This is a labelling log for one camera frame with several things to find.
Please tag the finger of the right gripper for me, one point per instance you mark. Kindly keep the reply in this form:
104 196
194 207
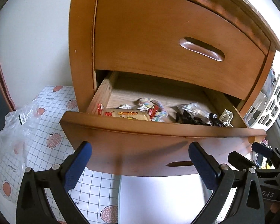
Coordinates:
268 151
240 162

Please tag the cream plastic holder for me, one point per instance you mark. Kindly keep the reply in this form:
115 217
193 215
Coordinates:
226 118

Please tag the clear crinkled bag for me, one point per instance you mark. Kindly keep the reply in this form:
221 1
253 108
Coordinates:
195 109

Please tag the black toy car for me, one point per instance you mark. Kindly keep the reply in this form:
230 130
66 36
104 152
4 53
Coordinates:
215 120

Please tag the wooden nightstand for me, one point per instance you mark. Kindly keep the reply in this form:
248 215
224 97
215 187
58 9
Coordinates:
223 45

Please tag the person's right hand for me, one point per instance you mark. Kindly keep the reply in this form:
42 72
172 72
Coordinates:
275 207

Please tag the orange snack packet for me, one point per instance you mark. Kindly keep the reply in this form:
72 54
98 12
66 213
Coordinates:
134 114

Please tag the white lattice basket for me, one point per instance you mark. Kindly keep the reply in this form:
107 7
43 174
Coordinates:
266 108

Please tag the white tray teal rim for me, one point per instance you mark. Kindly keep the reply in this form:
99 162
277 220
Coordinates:
170 199

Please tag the clear plastic bag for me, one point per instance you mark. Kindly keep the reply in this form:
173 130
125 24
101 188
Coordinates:
16 140

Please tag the pastel candy bag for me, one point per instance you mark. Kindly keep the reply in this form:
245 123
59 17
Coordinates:
154 108

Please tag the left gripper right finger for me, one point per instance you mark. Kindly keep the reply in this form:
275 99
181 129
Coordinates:
205 164

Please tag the lower wooden drawer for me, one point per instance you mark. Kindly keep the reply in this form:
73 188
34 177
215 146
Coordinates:
147 148

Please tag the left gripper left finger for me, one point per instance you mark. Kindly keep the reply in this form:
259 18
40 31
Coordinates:
74 165

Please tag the grid pattern floor mat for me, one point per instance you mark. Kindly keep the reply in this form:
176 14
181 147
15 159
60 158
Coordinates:
43 179

